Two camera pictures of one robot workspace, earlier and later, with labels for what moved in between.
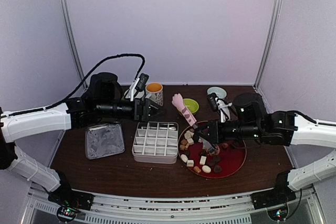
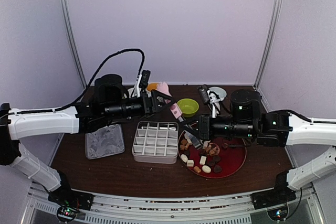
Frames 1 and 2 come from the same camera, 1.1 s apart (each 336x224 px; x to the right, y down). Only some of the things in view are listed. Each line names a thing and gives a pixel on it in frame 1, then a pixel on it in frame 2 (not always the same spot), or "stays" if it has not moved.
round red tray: (196, 159) stays
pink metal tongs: (177, 100) → (176, 112)
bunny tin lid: (103, 140) stays
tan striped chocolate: (197, 169) stays
